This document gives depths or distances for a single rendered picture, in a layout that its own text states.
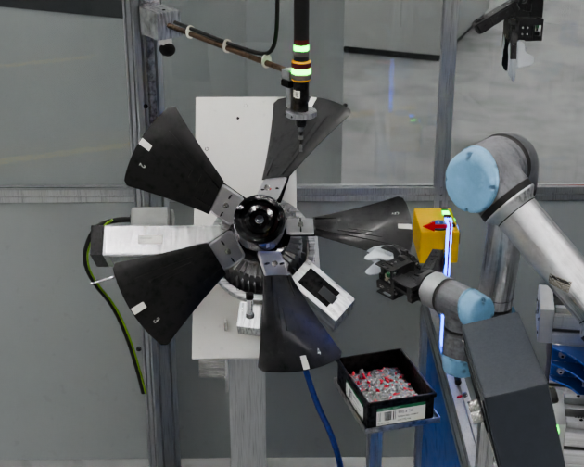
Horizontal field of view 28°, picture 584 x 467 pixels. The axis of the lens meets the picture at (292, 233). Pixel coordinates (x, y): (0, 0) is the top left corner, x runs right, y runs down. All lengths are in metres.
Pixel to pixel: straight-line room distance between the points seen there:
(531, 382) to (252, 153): 1.25
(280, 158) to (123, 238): 0.43
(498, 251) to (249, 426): 0.97
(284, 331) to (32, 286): 1.22
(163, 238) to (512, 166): 0.97
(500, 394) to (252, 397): 1.16
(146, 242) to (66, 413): 1.15
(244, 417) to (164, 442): 0.67
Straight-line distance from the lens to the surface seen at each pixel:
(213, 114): 3.04
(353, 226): 2.69
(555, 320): 2.82
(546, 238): 2.20
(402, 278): 2.45
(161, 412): 3.63
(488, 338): 2.14
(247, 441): 3.10
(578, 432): 2.39
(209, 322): 2.88
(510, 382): 2.01
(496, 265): 2.42
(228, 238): 2.68
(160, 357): 3.53
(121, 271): 2.65
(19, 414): 3.88
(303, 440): 3.85
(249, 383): 3.00
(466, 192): 2.20
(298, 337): 2.63
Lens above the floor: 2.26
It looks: 24 degrees down
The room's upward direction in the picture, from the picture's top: straight up
